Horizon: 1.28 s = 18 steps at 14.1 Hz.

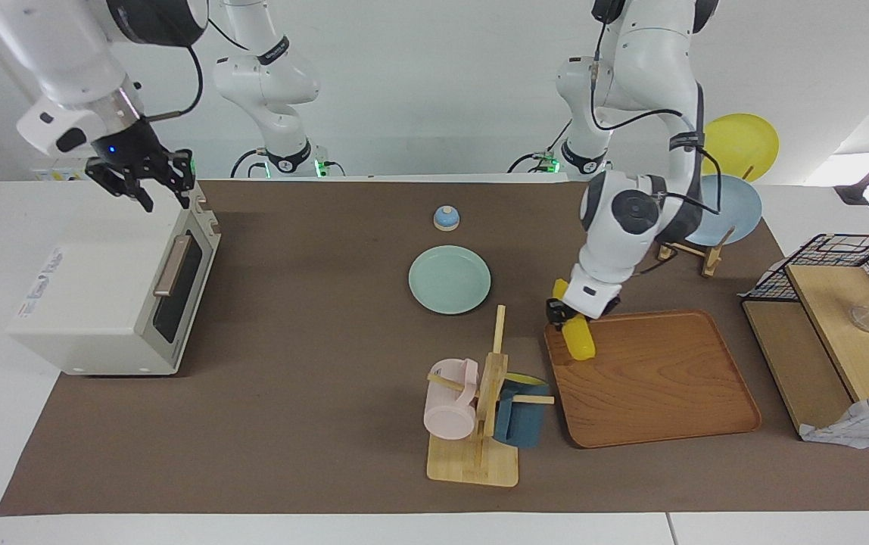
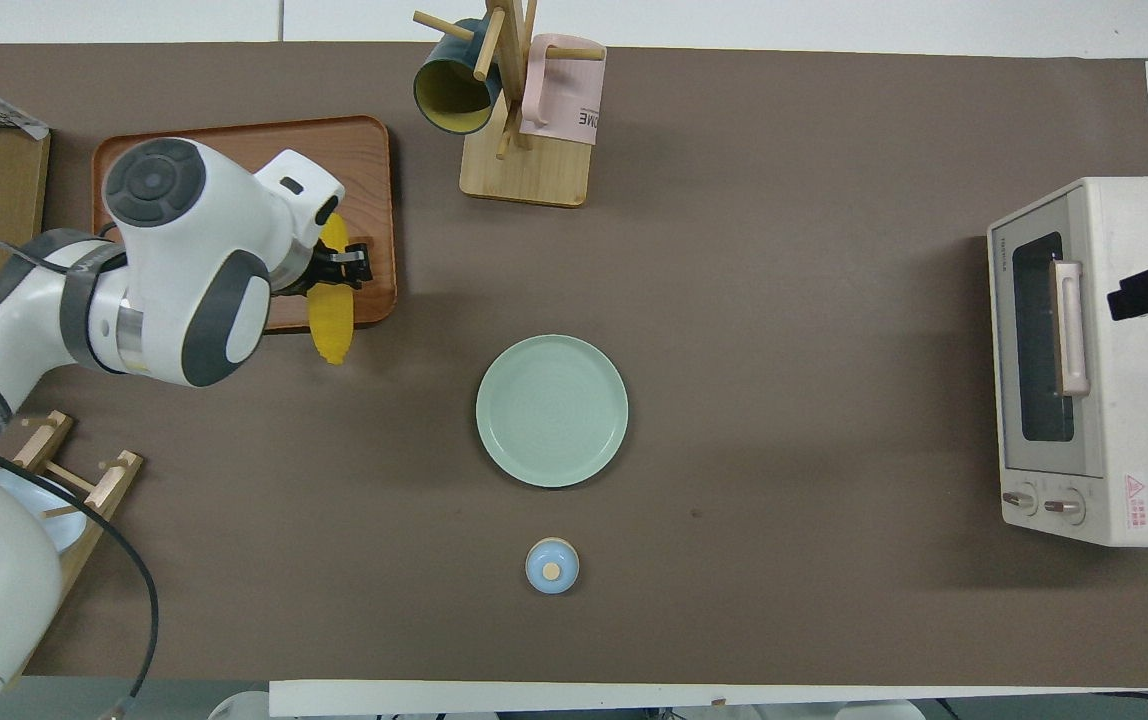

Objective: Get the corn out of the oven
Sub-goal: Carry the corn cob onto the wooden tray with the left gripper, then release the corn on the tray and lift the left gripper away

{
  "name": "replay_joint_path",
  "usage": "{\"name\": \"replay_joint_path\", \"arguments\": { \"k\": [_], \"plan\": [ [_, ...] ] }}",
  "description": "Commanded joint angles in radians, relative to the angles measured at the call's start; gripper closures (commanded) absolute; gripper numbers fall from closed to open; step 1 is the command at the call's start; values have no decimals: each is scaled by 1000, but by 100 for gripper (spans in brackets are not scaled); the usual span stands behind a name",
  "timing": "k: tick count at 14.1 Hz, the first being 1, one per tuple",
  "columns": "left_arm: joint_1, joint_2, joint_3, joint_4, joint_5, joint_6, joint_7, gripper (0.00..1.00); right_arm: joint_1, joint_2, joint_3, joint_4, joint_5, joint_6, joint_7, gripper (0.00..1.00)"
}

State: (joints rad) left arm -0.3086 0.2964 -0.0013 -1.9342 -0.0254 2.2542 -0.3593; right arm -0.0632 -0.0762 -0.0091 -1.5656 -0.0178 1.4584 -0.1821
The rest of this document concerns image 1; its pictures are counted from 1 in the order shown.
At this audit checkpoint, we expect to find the brown table mat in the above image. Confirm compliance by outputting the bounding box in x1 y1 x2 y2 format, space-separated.
0 180 869 516

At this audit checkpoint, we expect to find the light blue plate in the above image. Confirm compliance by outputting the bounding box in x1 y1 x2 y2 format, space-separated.
683 174 763 247

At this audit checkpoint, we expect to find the black base cable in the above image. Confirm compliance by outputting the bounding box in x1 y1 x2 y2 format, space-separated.
508 117 573 174
230 149 263 179

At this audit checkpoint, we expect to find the oven door with handle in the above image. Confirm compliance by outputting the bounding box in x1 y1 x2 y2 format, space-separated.
148 198 222 369

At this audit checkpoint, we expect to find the black right base cable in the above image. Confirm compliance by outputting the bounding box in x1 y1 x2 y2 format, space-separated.
230 149 263 179

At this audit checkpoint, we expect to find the wooden plate rack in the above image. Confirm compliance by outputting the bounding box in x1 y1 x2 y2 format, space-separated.
658 163 755 278

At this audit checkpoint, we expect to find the white checked cloth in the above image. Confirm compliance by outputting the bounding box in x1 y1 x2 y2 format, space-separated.
798 390 869 450

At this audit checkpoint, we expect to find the black left base cable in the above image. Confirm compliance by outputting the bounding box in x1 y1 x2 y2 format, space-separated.
508 117 573 174

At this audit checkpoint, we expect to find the white toaster oven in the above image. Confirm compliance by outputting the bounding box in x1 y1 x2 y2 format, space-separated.
7 178 222 377

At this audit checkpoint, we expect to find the wooden mug tree stand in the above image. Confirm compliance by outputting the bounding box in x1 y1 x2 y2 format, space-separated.
426 305 556 487

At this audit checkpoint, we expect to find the black wire basket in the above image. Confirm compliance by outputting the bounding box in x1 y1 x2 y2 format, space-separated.
741 234 869 349

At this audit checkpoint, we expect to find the pink mug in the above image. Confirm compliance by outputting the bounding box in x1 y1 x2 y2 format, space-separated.
423 359 479 441

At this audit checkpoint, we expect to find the dark blue mug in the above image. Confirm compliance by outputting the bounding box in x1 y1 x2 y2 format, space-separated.
493 373 550 449

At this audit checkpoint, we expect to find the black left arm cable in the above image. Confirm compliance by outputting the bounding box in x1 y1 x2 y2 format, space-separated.
590 19 724 216

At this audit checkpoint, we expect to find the yellow corn cob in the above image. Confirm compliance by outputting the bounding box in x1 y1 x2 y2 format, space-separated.
553 279 596 361

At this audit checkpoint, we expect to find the brown wooden tray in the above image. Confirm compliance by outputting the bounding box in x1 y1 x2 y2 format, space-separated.
543 309 762 449

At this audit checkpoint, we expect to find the yellow plate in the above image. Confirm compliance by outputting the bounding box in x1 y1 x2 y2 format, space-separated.
699 114 780 182

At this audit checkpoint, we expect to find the pale green plate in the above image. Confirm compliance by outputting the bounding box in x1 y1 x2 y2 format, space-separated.
408 246 493 315

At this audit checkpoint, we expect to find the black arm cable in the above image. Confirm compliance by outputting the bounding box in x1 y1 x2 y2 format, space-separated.
145 45 204 122
590 19 724 216

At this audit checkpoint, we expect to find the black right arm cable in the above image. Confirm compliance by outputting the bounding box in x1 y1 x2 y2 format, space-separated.
145 45 204 122

